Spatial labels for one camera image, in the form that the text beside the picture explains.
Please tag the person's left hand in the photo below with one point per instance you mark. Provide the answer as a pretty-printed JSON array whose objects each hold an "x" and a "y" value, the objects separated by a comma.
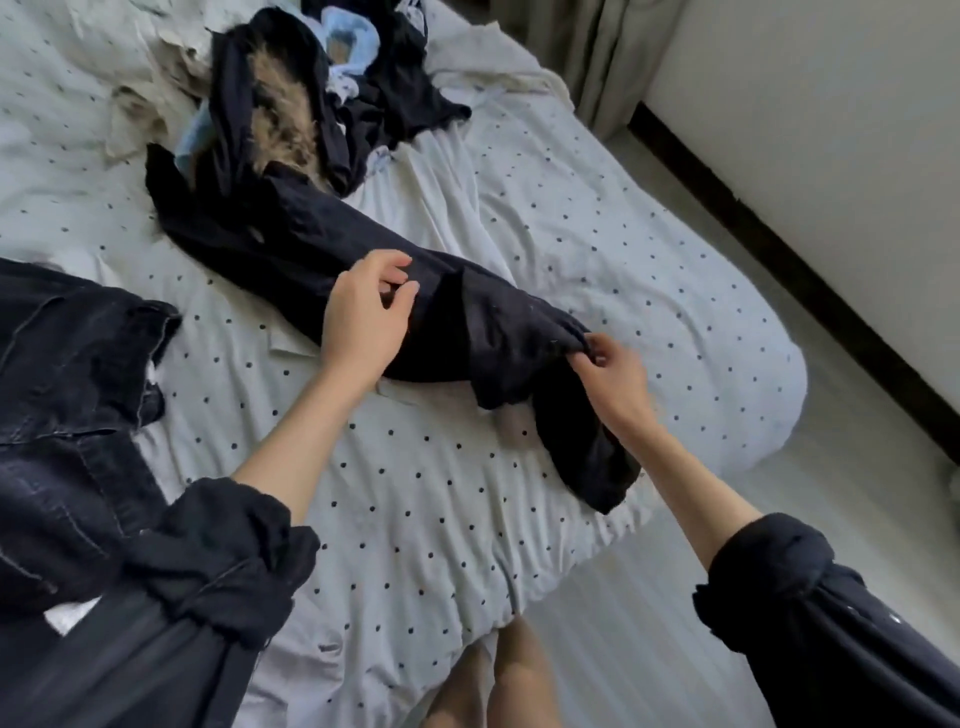
[{"x": 360, "y": 323}]

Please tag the person's right hand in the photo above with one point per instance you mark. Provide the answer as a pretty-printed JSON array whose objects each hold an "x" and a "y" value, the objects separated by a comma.
[{"x": 615, "y": 390}]

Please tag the black fur-trimmed jacket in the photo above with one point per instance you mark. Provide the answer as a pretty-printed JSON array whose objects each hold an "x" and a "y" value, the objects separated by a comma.
[{"x": 278, "y": 113}]

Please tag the black star-trim graphic t-shirt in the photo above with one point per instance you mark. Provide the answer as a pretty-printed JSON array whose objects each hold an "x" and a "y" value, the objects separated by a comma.
[{"x": 398, "y": 98}]

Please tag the light blue knit sweater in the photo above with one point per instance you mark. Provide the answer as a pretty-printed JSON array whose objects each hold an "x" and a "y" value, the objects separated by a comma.
[{"x": 353, "y": 38}]

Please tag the cream bow-print blouse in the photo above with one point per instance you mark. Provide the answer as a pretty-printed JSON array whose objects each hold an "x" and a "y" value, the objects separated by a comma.
[{"x": 158, "y": 90}]

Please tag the person's bare leg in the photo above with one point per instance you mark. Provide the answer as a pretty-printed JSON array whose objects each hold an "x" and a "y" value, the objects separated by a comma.
[
  {"x": 458, "y": 698},
  {"x": 525, "y": 683}
]

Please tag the white dotted bed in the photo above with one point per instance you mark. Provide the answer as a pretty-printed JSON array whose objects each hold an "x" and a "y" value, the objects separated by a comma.
[{"x": 630, "y": 255}]

